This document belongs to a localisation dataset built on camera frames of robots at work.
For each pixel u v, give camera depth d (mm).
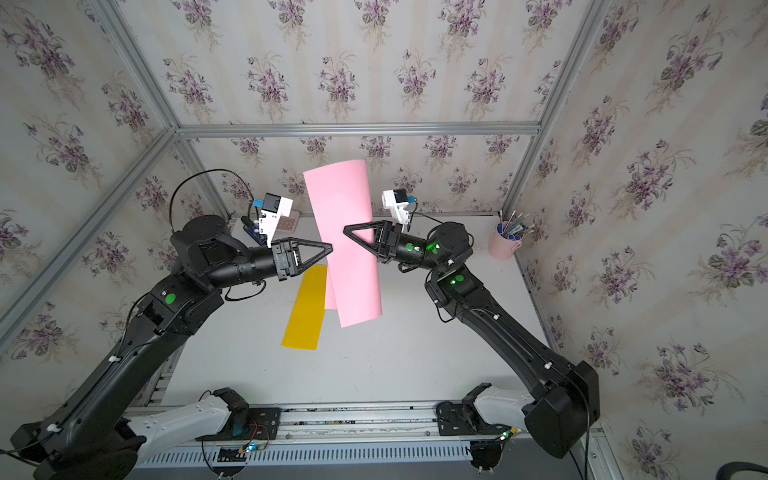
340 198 532
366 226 531
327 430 731
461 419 727
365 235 537
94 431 365
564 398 379
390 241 510
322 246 529
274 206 486
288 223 1153
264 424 722
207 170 457
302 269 506
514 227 1033
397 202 557
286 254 463
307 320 902
